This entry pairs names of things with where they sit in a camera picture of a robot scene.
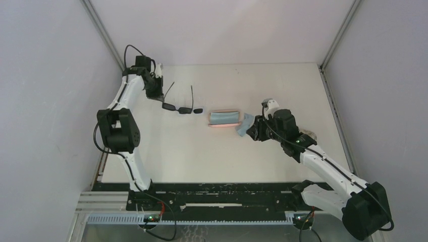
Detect black sunglasses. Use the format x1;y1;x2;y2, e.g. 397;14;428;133
162;85;194;115

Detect pink glasses case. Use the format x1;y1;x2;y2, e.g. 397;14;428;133
208;109;241;128

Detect light blue cloth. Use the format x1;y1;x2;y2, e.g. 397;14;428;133
209;111;240;125
235;113;254;137

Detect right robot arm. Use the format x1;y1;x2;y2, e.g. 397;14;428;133
247;104;395;240

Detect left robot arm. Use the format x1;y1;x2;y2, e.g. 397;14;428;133
95;54;165;191

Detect white sunglasses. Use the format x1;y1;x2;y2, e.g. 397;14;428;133
193;108;204;114

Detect patterned glasses case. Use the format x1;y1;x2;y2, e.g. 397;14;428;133
299;128;317;141

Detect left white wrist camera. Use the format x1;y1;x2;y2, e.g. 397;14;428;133
154;63;163;78

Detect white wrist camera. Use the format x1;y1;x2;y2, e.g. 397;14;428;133
261;98;280;119
154;63;163;78

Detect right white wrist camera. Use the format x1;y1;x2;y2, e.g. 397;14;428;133
261;98;280;119

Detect right black camera cable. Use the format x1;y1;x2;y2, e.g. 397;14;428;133
260;101;395;232

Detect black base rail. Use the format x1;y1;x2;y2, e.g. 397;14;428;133
126;182;311;222

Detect aluminium frame rail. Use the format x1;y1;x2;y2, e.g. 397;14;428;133
76;191;311;225

